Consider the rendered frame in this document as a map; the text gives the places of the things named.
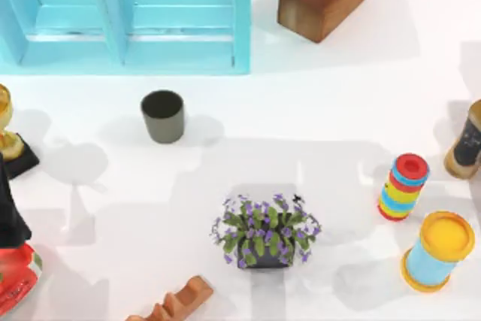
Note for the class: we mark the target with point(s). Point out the grey cup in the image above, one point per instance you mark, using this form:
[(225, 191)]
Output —
[(163, 120)]

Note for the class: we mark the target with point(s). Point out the purple flowers in black pot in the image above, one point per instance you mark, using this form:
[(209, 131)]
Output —
[(267, 234)]

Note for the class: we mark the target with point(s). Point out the light blue rack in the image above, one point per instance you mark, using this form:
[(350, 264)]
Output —
[(180, 16)]

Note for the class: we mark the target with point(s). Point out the brown wooden tissue box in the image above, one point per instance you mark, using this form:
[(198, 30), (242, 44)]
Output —
[(319, 13)]

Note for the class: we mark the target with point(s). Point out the stack of coloured rings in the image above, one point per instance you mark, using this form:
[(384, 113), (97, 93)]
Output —
[(402, 189)]

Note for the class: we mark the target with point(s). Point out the brown bread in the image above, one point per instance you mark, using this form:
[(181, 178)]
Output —
[(180, 300)]

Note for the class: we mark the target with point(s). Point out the tan and black cylinder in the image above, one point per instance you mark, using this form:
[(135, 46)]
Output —
[(466, 144)]

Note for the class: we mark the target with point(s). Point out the yellow and blue canister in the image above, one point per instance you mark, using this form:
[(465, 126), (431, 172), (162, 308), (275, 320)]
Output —
[(436, 253)]

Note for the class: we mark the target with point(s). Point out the gold trophy with black base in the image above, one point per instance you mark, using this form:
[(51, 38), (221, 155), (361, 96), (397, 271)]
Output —
[(11, 140)]

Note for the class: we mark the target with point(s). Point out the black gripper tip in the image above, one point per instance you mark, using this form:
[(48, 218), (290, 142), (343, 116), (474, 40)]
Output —
[(11, 219)]

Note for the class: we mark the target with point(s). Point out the red and white can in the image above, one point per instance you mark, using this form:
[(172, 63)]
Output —
[(17, 276)]

